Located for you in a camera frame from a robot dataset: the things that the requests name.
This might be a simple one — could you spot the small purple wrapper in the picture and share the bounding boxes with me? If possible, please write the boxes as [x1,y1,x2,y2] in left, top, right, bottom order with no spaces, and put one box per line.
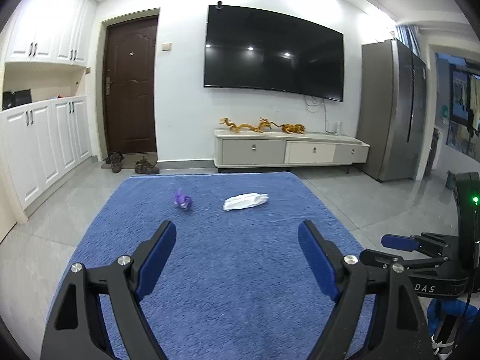
[173,189,193,211]

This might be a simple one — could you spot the white tissue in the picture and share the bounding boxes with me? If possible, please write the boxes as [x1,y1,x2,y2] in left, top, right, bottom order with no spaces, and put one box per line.
[223,193,269,211]

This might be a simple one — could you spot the right blue white gloved hand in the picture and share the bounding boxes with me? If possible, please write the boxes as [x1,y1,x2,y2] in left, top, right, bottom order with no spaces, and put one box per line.
[427,299,479,359]

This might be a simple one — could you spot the small dark waste basket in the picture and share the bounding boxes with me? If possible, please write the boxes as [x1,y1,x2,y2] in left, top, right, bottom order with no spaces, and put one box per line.
[445,171,456,191]

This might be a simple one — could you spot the grey steel refrigerator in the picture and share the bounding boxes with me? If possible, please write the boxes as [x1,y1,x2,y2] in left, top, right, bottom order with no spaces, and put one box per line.
[356,40,427,182]

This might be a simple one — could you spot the blue fuzzy rug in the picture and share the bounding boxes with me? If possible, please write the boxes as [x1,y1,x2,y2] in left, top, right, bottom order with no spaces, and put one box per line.
[71,172,362,359]

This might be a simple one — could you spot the golden tiger figurine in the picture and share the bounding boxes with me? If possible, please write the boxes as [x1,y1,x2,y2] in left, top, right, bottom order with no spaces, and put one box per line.
[281,124,306,134]

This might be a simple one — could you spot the left brown shoe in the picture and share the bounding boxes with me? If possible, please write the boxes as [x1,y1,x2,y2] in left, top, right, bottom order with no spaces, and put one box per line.
[105,152,125,174]

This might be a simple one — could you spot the white lower cabinets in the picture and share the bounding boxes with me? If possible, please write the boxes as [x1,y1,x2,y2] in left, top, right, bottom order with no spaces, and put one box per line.
[1,96,92,210]

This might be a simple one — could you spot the golden dragon figurine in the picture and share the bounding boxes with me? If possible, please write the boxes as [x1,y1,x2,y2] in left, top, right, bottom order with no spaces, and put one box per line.
[219,117,274,133]

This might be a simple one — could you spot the blue window curtain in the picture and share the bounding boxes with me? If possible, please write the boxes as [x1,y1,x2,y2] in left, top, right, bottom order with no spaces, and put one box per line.
[395,24,422,58]

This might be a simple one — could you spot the white tv console cabinet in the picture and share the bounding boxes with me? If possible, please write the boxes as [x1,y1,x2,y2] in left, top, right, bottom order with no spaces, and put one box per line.
[214,129,369,169]

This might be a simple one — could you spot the black device on counter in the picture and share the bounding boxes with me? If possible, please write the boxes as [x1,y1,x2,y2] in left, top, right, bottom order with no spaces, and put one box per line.
[2,89,32,111]

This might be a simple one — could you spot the dark brown entrance door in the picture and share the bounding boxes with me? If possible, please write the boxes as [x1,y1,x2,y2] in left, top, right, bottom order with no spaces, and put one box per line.
[103,15,159,154]

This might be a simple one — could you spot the wall mounted black television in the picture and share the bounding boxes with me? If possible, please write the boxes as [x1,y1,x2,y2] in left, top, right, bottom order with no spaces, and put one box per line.
[203,5,344,102]

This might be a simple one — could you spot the beige wall switch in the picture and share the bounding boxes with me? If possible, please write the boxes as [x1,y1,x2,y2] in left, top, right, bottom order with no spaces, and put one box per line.
[161,43,172,51]

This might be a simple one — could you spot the white upper wall cabinets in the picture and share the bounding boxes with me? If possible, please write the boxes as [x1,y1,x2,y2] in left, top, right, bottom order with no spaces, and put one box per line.
[6,0,96,68]

